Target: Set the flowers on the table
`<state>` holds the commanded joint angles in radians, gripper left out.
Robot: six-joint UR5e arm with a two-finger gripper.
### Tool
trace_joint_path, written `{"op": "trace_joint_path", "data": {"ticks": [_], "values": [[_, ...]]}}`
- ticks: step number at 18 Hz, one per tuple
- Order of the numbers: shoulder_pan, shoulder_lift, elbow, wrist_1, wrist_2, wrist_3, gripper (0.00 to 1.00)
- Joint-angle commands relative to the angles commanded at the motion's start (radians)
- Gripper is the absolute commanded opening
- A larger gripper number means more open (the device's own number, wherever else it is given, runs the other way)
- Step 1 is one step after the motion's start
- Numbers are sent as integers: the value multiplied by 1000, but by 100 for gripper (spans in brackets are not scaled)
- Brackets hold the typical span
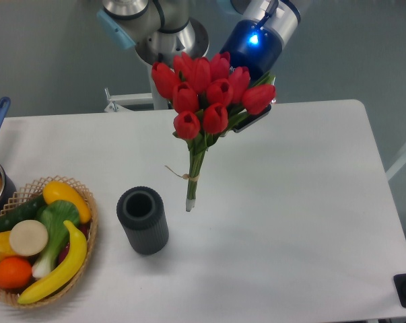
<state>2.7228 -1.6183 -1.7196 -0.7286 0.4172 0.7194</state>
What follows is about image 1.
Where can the yellow banana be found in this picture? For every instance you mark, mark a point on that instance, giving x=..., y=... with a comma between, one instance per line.
x=63, y=273

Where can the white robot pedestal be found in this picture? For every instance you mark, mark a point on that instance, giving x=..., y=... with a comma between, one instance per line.
x=127, y=102

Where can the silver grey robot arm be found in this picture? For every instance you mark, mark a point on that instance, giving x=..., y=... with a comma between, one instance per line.
x=161, y=30

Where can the yellow squash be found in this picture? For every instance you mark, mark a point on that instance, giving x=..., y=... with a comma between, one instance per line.
x=60, y=191

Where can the red tulip bouquet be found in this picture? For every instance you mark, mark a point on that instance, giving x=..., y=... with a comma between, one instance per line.
x=210, y=98

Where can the woven wicker basket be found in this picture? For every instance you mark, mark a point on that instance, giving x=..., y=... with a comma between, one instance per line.
x=31, y=191

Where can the green bok choy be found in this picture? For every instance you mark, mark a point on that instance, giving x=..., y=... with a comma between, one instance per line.
x=52, y=217

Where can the dark green cucumber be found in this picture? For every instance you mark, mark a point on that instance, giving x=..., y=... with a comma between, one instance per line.
x=25, y=211

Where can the beige round disc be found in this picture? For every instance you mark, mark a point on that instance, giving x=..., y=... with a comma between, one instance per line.
x=28, y=238

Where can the orange fruit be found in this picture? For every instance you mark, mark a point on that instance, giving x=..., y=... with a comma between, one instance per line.
x=15, y=272

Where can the red fruit in basket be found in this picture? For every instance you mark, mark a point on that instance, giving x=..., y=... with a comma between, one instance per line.
x=84, y=228

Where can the dark grey ribbed vase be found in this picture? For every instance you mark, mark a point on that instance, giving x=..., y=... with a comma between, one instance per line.
x=141, y=213

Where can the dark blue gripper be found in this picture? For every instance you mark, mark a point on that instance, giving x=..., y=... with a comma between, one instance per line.
x=256, y=49

